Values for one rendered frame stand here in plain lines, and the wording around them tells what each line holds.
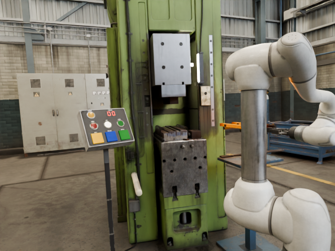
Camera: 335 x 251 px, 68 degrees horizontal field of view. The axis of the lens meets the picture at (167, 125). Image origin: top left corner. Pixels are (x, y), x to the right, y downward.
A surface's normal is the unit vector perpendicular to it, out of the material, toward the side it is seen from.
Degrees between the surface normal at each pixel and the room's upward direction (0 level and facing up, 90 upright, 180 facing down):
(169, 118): 90
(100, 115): 60
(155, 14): 90
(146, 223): 90
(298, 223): 87
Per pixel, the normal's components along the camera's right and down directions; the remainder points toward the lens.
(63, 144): 0.41, 0.07
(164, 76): 0.21, 0.08
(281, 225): -0.69, 0.04
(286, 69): -0.25, 0.82
